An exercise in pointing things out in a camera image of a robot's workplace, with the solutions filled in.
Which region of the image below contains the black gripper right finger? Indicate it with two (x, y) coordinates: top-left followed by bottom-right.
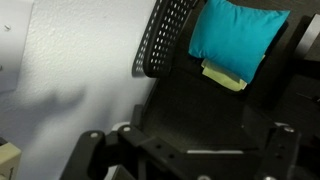
(242, 108), (304, 180)

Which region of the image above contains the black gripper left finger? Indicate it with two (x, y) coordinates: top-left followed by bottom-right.
(59, 103), (183, 180)

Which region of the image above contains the beige box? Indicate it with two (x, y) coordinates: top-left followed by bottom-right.
(0, 141), (23, 180)

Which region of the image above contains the yellow-green cloth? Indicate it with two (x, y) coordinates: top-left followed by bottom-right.
(200, 54), (267, 93)

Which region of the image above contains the white flat panel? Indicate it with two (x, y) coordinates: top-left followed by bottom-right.
(294, 13), (320, 62)

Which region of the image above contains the teal pillow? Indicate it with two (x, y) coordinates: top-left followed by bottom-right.
(188, 0), (291, 84)

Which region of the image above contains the black perforated mesh panel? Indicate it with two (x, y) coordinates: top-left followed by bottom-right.
(132, 0), (198, 79)

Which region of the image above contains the white light switch plate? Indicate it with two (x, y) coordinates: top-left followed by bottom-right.
(0, 0), (35, 94)

